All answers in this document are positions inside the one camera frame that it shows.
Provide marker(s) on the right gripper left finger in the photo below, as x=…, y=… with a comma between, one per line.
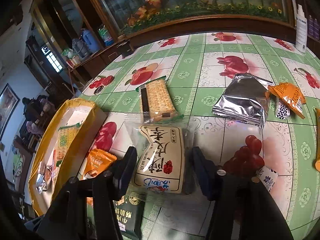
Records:
x=122, y=172

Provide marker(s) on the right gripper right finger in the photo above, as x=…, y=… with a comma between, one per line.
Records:
x=206, y=173

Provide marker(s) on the large orange snack bag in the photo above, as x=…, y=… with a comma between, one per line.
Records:
x=97, y=161

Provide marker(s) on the dark green cracker bag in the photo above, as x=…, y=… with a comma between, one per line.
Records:
x=129, y=214

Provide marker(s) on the clear bag beige label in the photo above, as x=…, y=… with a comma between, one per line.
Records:
x=163, y=147

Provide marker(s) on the yellow-green cracker pack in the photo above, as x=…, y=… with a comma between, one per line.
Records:
x=66, y=135

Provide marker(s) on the sandwich cracker pack green ends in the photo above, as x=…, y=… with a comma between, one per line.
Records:
x=155, y=102

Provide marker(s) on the large silver foil bag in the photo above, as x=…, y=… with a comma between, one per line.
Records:
x=40, y=180

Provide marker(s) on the blue-white candy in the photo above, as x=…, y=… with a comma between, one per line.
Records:
x=281, y=110

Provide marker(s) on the small orange snack packet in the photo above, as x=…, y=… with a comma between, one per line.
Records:
x=290, y=95

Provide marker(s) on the yellow packet black stripe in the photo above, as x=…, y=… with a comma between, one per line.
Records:
x=317, y=163

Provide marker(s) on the yellow-rimmed white tray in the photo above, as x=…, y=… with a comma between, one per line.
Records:
x=90, y=117

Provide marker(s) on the small silver foil bag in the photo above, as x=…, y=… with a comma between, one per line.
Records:
x=246, y=99

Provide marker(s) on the seated person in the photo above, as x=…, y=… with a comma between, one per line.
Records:
x=38, y=113

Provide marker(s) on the dark glass jar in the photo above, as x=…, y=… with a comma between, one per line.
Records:
x=125, y=48

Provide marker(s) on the blue thermos jug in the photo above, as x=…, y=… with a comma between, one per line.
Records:
x=90, y=40

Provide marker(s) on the grey water jug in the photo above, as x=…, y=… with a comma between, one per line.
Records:
x=80, y=48

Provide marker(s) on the framed landscape painting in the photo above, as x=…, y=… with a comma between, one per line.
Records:
x=8, y=103

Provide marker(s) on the white spray bottle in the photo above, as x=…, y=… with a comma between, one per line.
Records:
x=301, y=30

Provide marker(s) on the purple bottles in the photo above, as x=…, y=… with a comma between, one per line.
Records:
x=313, y=27

